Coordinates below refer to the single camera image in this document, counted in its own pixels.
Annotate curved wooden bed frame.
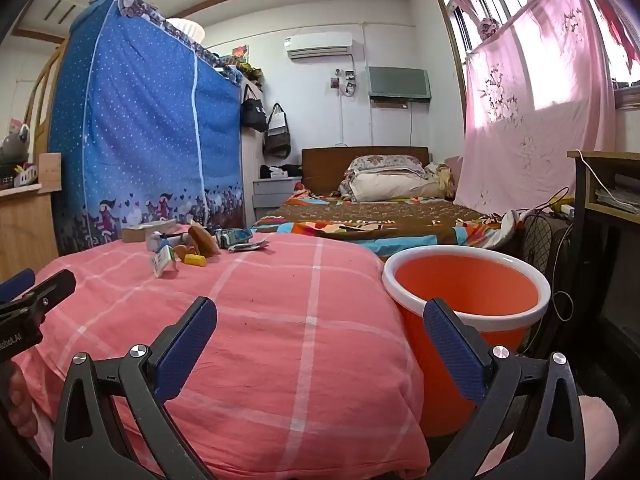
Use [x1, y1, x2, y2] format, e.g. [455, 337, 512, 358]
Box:
[22, 35, 68, 156]

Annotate blue dotted fabric wardrobe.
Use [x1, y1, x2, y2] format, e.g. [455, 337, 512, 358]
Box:
[47, 0, 246, 257]

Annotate grey nightstand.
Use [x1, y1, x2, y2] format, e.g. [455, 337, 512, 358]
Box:
[251, 176, 303, 223]

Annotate colourful patterned bedspread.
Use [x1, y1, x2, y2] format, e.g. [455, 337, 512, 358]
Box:
[250, 182, 531, 261]

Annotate black hanging bag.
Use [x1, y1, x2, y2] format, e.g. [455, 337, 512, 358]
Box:
[241, 84, 269, 133]

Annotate floral folded quilt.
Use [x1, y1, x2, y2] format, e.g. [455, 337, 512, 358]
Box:
[340, 154, 456, 201]

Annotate white ribbed lampshade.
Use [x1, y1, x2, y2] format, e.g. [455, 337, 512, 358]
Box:
[165, 17, 206, 46]

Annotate wooden headboard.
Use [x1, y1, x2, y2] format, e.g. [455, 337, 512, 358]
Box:
[301, 146, 431, 196]

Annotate grey plush toy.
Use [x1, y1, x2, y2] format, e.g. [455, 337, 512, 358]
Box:
[0, 122, 32, 165]

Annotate white green-printed wrapper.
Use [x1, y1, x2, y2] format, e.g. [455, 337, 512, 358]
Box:
[150, 246, 180, 279]

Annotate pink embroidered hanging sheet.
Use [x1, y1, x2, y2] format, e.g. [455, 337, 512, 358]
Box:
[457, 0, 621, 216]

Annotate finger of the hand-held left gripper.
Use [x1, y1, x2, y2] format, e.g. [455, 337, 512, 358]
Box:
[0, 269, 77, 323]
[0, 269, 36, 303]

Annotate teal snack packet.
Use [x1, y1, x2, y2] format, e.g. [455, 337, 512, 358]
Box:
[215, 227, 254, 250]

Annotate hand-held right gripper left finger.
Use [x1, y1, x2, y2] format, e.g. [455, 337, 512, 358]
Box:
[52, 296, 218, 480]

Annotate white air conditioner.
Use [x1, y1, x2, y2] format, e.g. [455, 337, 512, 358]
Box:
[285, 31, 354, 61]

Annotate cream pillow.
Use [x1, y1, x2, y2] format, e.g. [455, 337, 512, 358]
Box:
[349, 172, 442, 203]

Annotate large brown wrapper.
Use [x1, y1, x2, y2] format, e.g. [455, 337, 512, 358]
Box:
[188, 224, 221, 257]

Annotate pink plaid blanket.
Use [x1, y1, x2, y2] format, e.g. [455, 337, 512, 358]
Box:
[10, 232, 431, 480]

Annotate person's left hand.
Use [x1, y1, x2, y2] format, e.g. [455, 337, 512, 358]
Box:
[7, 360, 40, 438]

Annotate pink pillow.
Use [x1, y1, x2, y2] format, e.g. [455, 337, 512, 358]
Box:
[444, 156, 464, 197]

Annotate dark blue silver-lined wrapper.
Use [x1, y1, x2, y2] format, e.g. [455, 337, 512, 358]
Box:
[146, 230, 190, 252]

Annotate light wooden cabinet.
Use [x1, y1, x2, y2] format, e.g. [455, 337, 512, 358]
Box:
[0, 152, 63, 281]

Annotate grey-green wall panel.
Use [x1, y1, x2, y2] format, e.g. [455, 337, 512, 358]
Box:
[367, 66, 432, 102]

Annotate wooden desk with black frame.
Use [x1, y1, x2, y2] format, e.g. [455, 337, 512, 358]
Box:
[566, 150, 640, 321]

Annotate orange plastic bucket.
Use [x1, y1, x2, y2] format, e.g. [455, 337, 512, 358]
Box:
[382, 246, 552, 438]

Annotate dark cloth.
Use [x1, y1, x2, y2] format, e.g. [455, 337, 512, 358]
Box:
[260, 162, 303, 179]

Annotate black wire fan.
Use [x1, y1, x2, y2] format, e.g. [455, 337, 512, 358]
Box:
[520, 210, 576, 321]

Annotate stack of papers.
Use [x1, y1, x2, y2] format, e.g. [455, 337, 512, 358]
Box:
[595, 187, 640, 209]

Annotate brown cardboard box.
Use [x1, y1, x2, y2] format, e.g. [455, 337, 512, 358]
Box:
[121, 220, 177, 244]

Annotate pink fuzzy clothing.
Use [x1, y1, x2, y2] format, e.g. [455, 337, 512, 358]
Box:
[575, 395, 622, 480]

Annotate white cable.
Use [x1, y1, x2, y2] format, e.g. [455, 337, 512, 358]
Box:
[575, 149, 640, 211]

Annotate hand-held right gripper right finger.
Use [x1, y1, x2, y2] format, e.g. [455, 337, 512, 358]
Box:
[422, 297, 586, 480]

